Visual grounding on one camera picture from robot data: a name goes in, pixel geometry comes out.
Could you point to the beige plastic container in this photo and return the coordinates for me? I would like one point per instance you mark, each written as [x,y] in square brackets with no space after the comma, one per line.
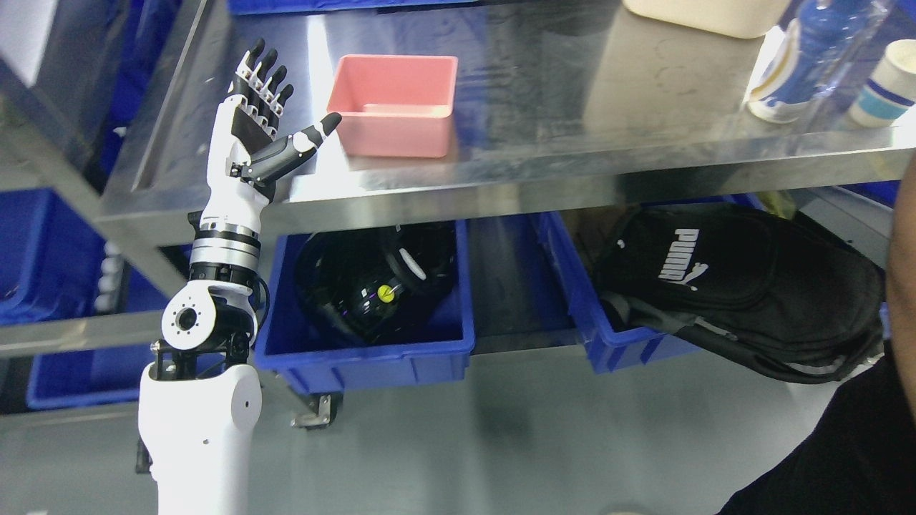
[736,19]

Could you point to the black Puma bag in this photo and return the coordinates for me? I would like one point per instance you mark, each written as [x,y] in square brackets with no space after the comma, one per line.
[785,298]

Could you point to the blue bin far left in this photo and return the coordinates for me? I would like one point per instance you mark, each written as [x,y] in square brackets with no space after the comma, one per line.
[50,259]

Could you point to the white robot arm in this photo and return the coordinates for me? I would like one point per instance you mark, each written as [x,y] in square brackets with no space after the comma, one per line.
[200,399]

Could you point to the black helmet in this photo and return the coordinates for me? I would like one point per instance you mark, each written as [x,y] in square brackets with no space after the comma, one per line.
[377,285]

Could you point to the blue bin with bag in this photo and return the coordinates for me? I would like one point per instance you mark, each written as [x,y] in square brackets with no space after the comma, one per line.
[571,241]

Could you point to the blue bin with helmet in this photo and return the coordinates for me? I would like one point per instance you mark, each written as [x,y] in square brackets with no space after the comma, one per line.
[290,345]

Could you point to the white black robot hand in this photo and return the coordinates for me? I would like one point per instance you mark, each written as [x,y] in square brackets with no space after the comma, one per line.
[246,156]

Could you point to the blue bin top edge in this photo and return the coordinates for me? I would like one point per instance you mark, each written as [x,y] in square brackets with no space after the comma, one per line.
[289,7]

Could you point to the pink plastic storage box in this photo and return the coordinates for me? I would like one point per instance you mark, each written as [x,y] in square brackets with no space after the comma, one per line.
[395,105]

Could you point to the blue bin lower left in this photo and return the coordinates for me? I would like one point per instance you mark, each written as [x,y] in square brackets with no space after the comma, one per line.
[85,378]

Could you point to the blue drink bottle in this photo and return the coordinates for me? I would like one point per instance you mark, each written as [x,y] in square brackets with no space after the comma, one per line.
[816,38]

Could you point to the white blue paper cup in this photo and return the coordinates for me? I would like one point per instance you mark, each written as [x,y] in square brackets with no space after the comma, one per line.
[889,90]

